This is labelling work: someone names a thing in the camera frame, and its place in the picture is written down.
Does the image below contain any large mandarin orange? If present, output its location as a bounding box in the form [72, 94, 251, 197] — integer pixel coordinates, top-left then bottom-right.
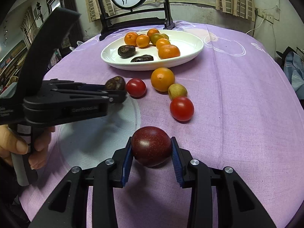
[158, 44, 181, 60]

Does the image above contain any green mandarin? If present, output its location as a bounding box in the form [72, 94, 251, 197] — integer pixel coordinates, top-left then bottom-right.
[150, 33, 165, 46]

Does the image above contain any small smooth orange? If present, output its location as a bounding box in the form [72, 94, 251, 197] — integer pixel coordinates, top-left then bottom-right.
[136, 34, 150, 48]
[155, 38, 171, 50]
[150, 67, 176, 92]

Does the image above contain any black bag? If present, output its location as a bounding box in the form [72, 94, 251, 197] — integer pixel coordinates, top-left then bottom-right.
[275, 46, 296, 60]

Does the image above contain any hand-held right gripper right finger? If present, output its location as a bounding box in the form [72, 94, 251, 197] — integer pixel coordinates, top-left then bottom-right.
[170, 136, 276, 228]

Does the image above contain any blue cloth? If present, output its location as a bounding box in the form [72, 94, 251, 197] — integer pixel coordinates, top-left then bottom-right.
[284, 51, 304, 92]

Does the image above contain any red cherry tomato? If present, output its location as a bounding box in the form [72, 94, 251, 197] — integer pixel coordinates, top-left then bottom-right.
[126, 78, 147, 98]
[169, 97, 194, 122]

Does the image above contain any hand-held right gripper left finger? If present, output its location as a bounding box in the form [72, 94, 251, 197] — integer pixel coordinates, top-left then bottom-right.
[28, 136, 133, 228]

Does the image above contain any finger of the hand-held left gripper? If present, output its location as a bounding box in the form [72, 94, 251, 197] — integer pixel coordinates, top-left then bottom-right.
[51, 90, 127, 104]
[43, 78, 107, 92]

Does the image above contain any white cable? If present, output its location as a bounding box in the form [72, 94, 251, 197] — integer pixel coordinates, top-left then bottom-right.
[246, 17, 265, 35]

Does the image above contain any white wall outlet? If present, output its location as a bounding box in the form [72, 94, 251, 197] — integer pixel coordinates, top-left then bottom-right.
[255, 8, 275, 23]

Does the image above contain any person's left hand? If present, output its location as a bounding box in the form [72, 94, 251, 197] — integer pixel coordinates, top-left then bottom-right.
[0, 124, 56, 170]

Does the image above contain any dark brown water chestnut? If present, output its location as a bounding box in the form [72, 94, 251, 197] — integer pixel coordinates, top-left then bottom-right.
[118, 45, 136, 59]
[105, 76, 126, 91]
[130, 55, 154, 63]

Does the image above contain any white oval plate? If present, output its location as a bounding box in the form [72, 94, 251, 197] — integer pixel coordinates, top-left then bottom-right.
[101, 30, 205, 71]

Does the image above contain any dark red plum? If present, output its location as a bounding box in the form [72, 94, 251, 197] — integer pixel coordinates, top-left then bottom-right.
[131, 126, 172, 167]

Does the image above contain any white plastic bag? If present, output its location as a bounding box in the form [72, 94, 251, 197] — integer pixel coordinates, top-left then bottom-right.
[69, 40, 83, 51]

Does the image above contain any black framed painted table screen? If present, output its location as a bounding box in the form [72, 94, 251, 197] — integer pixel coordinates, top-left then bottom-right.
[93, 0, 176, 41]

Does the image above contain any purple printed blanket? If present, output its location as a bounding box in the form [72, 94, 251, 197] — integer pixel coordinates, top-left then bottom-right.
[19, 20, 304, 228]

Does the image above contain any yellow-brown round fruit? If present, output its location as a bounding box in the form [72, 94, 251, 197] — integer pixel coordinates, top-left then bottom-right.
[168, 83, 188, 100]

